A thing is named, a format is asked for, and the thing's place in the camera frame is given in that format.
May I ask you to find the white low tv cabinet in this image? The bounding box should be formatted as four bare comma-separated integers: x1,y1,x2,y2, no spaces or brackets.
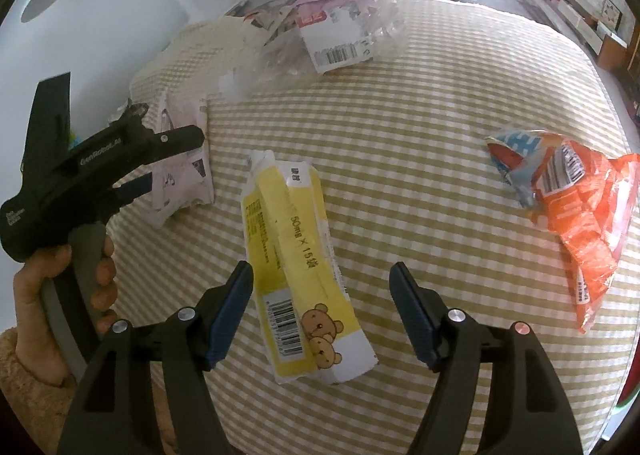
549,0,628,72

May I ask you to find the framed picture on cabinet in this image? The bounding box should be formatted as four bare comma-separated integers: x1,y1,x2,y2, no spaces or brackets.
600,0,623,32

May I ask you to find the person's left hand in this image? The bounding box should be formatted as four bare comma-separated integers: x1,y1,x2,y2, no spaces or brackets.
13,235,120,388

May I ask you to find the clear crushed plastic bottle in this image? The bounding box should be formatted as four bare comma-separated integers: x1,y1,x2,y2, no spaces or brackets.
218,0,406,103

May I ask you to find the beige checkered table cloth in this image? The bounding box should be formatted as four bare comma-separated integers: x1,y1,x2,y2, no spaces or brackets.
110,0,639,454

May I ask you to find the yellow bear medicine box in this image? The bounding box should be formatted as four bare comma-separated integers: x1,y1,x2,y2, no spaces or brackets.
241,150,378,385

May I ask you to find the pink carton box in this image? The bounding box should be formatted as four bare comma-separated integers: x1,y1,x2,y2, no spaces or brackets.
145,89,215,228

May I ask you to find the orange snack bag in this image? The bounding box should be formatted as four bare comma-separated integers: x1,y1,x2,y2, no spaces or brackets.
486,130,639,334

